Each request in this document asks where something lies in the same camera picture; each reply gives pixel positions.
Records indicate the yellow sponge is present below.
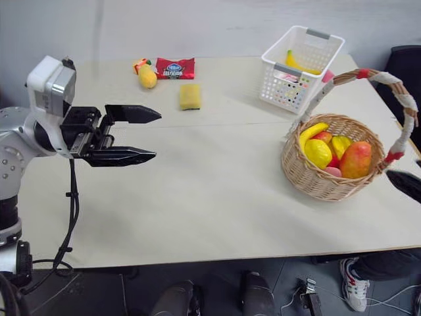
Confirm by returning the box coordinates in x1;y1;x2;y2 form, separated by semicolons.
179;83;202;111

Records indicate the white red sneaker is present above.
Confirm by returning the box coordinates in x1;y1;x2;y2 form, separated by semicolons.
339;257;370;313

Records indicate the dark rounded shape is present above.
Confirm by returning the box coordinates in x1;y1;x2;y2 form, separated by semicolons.
150;279;202;316
241;270;276;316

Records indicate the black chair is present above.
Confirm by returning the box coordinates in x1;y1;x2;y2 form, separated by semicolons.
374;45;421;153

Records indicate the red orange mango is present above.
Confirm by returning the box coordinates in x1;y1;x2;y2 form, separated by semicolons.
339;140;373;180

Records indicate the dark trouser leg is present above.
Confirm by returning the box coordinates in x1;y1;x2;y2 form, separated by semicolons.
354;248;421;283

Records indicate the wicker basket with handle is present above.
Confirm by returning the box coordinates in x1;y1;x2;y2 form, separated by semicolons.
280;68;420;202

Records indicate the pink packet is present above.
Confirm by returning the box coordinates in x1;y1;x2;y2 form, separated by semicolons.
274;71;302;84

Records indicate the yellow mango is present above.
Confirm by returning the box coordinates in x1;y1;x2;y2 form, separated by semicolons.
137;63;158;90

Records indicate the black flat box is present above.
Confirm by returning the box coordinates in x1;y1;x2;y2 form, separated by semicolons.
31;269;128;316

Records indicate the black clip device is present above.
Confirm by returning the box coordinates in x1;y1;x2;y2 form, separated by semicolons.
297;277;324;316

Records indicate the white plastic lattice basket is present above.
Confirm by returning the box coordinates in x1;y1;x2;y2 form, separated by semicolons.
258;25;346;115

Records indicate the yellow starfruit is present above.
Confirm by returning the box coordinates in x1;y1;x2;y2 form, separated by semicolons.
330;135;355;161

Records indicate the thick yellow banana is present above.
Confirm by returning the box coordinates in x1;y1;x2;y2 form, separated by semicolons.
299;122;330;149

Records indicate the red snack bag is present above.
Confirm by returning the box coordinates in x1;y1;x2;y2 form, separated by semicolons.
155;57;196;81

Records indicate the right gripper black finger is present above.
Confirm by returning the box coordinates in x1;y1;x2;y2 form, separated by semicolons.
385;169;421;202

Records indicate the small orange juice carton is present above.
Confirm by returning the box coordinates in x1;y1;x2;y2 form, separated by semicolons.
132;58;153;75

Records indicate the white floor cable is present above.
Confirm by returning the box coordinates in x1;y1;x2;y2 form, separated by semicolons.
280;283;421;316

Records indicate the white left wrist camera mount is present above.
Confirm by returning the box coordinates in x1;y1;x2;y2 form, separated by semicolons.
25;55;78;155

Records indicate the yellow lemon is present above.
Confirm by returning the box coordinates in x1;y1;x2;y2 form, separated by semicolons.
304;138;334;167

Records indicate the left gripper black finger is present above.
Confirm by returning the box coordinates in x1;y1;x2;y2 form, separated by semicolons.
85;145;157;168
104;104;162;126

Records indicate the red yellow apple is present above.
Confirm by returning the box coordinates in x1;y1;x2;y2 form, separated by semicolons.
310;130;334;145

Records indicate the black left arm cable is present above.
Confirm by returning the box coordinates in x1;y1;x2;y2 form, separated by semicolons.
19;157;80;294

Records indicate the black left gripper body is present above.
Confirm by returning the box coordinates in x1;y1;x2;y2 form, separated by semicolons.
60;105;116;159

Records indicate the slim yellow banana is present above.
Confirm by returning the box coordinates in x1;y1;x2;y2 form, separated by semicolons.
285;49;322;76

